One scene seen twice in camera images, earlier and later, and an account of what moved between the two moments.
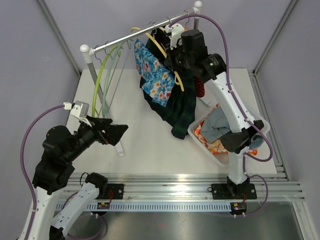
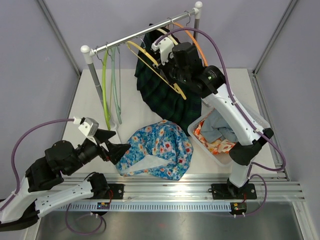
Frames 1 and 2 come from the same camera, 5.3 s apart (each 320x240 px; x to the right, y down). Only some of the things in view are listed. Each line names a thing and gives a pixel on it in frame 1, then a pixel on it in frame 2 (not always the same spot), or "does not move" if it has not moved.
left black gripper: (113, 132) → (116, 151)
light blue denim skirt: (216, 126) does not move
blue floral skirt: (159, 77) → (162, 149)
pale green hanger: (106, 78) → (113, 53)
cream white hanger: (167, 28) → (170, 36)
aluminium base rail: (186, 187) does not move
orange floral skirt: (216, 147) does not move
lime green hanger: (109, 52) → (104, 65)
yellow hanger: (180, 80) → (174, 86)
